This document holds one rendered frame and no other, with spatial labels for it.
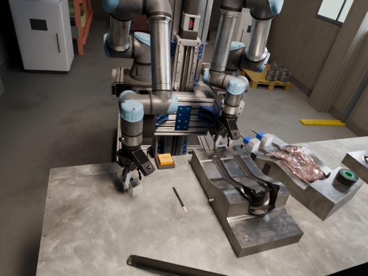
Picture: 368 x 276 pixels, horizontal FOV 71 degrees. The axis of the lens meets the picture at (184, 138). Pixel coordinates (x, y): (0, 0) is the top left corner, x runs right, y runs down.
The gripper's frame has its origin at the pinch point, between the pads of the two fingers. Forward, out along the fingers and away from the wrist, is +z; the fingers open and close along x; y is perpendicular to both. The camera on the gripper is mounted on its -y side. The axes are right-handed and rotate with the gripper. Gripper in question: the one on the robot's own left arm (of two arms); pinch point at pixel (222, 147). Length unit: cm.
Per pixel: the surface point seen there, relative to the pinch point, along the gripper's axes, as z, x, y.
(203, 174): -1.5, 19.1, -18.6
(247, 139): -2.3, -15.1, 1.0
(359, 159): -2, -69, -26
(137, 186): 0, 48, -18
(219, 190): -6.7, 19.6, -32.8
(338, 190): -6, -31, -44
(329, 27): -22, -295, 225
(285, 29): 8, -314, 340
